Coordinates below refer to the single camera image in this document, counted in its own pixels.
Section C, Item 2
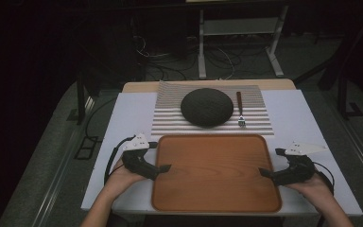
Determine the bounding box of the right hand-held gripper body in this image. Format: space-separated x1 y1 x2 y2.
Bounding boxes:
271 141 329 187

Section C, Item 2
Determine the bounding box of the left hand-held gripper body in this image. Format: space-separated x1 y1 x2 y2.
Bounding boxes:
120 133 159 182

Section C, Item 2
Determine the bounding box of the brown wooden tray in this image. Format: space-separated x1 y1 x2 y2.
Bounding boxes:
150 133 283 214

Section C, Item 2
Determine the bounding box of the person's left hand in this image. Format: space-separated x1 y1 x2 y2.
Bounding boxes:
104 158 147 199

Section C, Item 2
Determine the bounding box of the person's right hand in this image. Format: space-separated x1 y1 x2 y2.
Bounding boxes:
284 171 335 207

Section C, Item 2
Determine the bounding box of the striped placemat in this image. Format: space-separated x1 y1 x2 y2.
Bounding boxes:
150 79 276 137

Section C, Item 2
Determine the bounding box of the white board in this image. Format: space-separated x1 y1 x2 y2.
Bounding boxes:
80 89 363 218

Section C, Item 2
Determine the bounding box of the light wooden table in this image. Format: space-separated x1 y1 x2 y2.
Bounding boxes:
121 78 297 94

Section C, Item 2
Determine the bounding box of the dark round plate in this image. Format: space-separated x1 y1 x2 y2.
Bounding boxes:
180 87 234 129

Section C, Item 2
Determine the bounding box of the black metal stand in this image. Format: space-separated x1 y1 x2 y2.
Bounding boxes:
316 6 363 121
66 70 102 126

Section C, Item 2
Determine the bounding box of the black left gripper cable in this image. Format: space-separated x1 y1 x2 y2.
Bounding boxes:
103 134 137 186

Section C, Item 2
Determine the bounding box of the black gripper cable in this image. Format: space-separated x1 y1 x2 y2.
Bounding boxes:
312 161 337 227
103 134 137 186

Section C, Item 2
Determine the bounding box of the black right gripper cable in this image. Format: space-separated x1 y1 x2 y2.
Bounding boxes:
312 161 337 227

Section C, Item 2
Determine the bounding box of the black floor bracket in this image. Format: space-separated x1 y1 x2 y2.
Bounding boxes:
74 135 100 161

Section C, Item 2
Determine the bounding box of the fork with brown handle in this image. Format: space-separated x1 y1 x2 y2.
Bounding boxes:
235 91 247 128

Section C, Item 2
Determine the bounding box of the bundle of floor cables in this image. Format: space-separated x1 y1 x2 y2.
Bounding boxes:
131 32 278 81

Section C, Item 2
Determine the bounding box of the white metal stand frame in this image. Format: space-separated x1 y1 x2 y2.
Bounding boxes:
197 5 290 80

